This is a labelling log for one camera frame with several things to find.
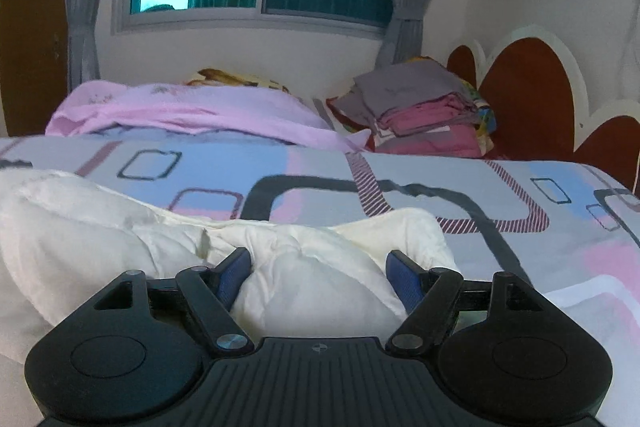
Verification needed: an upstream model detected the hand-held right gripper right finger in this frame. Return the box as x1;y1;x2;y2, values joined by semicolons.
385;248;552;355

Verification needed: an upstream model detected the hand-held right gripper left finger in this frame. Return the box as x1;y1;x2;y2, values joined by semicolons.
81;247;256;357

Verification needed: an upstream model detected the white padded jacket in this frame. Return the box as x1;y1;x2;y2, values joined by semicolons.
0;169;462;360

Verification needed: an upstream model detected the stack of folded clothes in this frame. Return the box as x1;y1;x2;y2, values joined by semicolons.
326;55;499;158

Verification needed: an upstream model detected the bed with patterned sheet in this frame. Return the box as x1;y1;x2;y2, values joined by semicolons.
0;133;640;408

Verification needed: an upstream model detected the pink blanket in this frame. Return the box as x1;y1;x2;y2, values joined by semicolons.
45;79;372;154

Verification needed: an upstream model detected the yellow printed pillow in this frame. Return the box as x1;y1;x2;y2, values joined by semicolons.
186;67;292;94

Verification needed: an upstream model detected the red and white headboard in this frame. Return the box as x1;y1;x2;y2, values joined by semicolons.
446;24;640;198

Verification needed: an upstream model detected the brown wooden door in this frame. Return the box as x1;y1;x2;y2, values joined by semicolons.
0;0;72;138

